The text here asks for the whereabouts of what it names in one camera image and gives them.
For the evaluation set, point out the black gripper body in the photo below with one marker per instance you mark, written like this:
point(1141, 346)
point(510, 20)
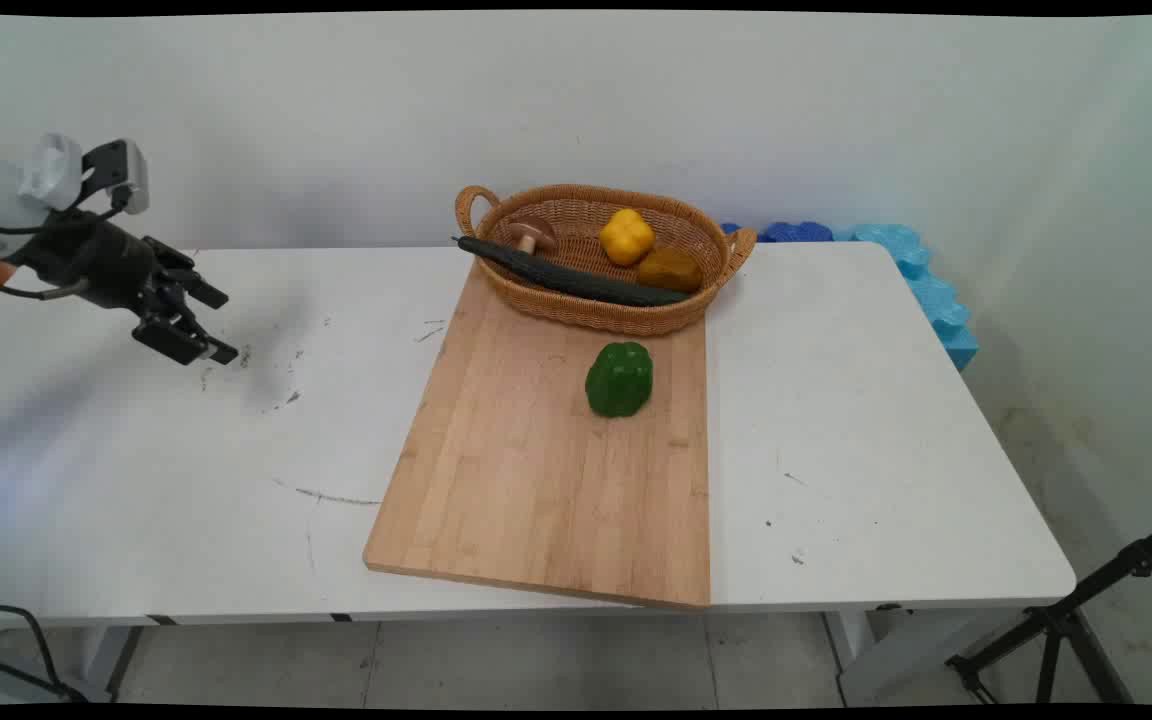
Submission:
point(96, 260)

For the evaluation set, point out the brown-yellow potato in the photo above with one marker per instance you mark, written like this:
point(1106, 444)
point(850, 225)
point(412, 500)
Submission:
point(669, 270)

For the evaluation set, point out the dark blue foam mat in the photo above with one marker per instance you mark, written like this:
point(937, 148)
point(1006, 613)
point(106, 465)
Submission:
point(796, 232)

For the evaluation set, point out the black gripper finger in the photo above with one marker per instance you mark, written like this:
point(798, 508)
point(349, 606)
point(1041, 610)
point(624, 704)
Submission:
point(176, 338)
point(191, 280)

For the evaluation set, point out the wooden cutting board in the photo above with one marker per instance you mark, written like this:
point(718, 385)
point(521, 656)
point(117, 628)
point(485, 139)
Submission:
point(546, 480)

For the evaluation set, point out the dark green cucumber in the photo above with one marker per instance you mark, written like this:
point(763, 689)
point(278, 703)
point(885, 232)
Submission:
point(576, 280)

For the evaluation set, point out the green bell pepper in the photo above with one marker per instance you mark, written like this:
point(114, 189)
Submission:
point(619, 380)

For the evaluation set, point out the white table leg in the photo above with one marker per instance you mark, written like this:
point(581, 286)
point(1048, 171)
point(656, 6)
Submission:
point(886, 650)
point(111, 655)

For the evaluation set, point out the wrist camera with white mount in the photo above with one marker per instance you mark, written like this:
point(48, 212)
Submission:
point(116, 170)

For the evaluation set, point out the black tripod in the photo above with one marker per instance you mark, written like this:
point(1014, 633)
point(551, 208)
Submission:
point(1061, 625)

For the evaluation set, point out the woven wicker basket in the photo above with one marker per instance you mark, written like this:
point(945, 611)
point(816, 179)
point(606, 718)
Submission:
point(576, 215)

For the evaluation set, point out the yellow bell pepper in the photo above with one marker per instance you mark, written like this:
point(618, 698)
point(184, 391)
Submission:
point(626, 238)

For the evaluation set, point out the brown toy mushroom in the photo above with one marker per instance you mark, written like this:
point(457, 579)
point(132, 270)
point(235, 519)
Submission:
point(533, 233)

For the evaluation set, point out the light blue foam mat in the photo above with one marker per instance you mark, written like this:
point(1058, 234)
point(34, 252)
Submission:
point(926, 290)

